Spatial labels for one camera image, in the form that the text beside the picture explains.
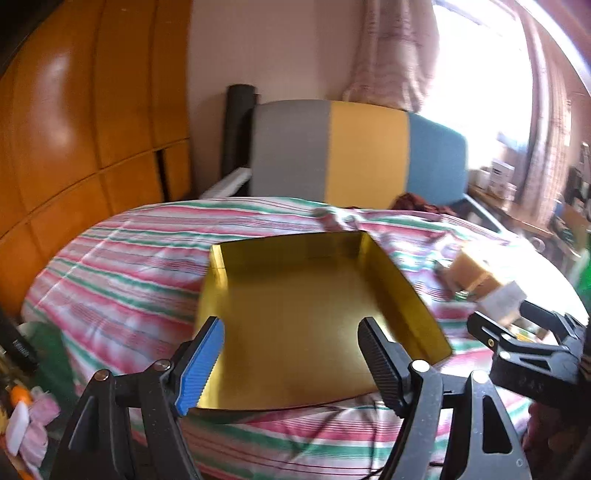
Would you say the dark red cloth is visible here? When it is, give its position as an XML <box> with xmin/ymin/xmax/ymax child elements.
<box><xmin>390</xmin><ymin>193</ymin><xmax>456</xmax><ymax>216</ymax></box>

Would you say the large yellow sponge block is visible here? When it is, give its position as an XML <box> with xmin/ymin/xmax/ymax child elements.
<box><xmin>443</xmin><ymin>248</ymin><xmax>507</xmax><ymax>298</ymax></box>

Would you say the grey yellow blue headboard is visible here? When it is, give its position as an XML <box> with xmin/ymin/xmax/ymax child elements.
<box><xmin>249</xmin><ymin>100</ymin><xmax>468</xmax><ymax>209</ymax></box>

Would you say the pink patterned curtain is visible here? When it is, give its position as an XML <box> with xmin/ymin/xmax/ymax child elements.
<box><xmin>342</xmin><ymin>0</ymin><xmax>439</xmax><ymax>113</ymax></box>

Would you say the black rolled mat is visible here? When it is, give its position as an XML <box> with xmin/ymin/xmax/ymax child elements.
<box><xmin>221</xmin><ymin>84</ymin><xmax>259</xmax><ymax>177</ymax></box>

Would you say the wooden side shelf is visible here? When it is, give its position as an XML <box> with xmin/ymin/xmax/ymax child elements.
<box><xmin>468</xmin><ymin>185</ymin><xmax>552</xmax><ymax>239</ymax></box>

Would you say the orange wooden wardrobe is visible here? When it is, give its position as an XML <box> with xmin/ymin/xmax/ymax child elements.
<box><xmin>1</xmin><ymin>1</ymin><xmax>192</xmax><ymax>316</ymax></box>

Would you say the white product box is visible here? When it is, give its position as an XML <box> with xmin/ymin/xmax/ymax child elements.
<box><xmin>488</xmin><ymin>161</ymin><xmax>514</xmax><ymax>198</ymax></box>

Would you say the striped bed sheet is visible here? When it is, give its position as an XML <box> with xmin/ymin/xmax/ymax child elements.
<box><xmin>21</xmin><ymin>198</ymin><xmax>588</xmax><ymax>479</ymax></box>

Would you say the gold cardboard box tray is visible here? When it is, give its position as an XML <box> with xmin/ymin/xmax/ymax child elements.
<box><xmin>197</xmin><ymin>231</ymin><xmax>452</xmax><ymax>411</ymax></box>

